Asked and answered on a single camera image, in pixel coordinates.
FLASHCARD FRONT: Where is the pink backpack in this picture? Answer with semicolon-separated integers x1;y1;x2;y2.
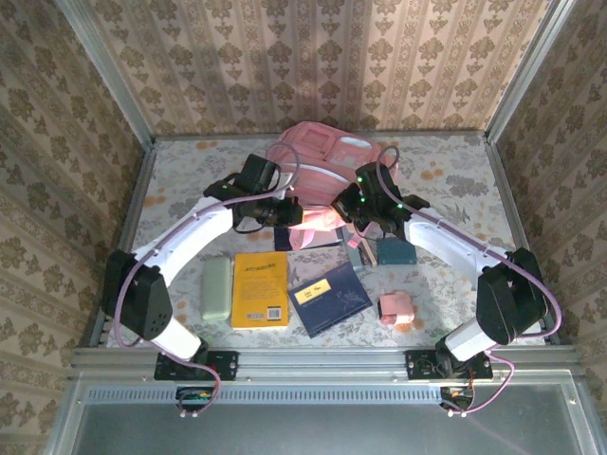
265;120;402;251

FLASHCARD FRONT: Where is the yellow paperback book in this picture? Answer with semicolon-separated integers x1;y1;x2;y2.
230;251;291;330

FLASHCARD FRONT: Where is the pale green pencil case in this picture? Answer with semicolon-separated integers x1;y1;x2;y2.
199;255;234;322

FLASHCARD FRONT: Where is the pink small box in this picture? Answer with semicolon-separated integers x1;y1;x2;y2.
377;291;416;326

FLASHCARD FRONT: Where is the dark blue book yellow label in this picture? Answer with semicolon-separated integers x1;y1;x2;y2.
289;262;373;338

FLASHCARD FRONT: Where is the floral table cover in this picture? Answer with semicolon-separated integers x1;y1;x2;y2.
106;135;546;350

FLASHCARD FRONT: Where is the grey metal panel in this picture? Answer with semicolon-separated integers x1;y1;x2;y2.
46;373;607;455

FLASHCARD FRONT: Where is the aluminium table edge rail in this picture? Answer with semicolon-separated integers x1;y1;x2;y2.
87;139;160;350
483;135;568;345

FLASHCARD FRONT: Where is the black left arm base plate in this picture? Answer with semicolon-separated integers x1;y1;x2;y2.
154;350;238;381

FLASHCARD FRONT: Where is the aluminium mounting rail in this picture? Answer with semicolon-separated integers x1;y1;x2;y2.
70;344;582;380

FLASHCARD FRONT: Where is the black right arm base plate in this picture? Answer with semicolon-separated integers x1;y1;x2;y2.
405;349;494;380

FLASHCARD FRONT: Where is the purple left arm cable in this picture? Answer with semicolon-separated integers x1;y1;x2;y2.
113;141;303;418

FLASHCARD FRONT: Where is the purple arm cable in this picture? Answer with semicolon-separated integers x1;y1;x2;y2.
113;141;303;418
374;144;565;418

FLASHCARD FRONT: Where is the grey slotted cable duct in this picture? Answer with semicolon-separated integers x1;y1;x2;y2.
87;384;568;405

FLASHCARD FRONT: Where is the aluminium frame post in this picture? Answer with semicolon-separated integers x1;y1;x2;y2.
483;0;578;143
55;0;157;149

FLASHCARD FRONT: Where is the black cable connector box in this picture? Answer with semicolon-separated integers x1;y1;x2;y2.
175;386;215;412
439;386;476;412

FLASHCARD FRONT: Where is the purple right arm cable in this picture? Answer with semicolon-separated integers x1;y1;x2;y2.
374;144;565;418

